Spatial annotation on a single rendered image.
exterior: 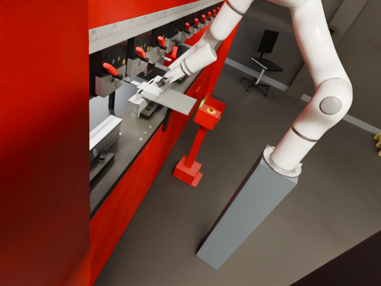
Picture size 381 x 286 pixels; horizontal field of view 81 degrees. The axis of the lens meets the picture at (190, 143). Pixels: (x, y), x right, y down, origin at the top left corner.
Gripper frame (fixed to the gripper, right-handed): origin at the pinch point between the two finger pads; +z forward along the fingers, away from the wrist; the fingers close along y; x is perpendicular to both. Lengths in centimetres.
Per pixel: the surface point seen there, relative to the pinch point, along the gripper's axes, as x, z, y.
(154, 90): 1.7, 6.9, 0.1
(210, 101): 38, 6, -58
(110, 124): 0.3, 12.6, 35.8
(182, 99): 13.7, -2.9, -3.3
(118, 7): -28, -26, 42
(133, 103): 0.3, 13.2, 13.8
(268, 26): 56, -34, -403
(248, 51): 79, 20, -407
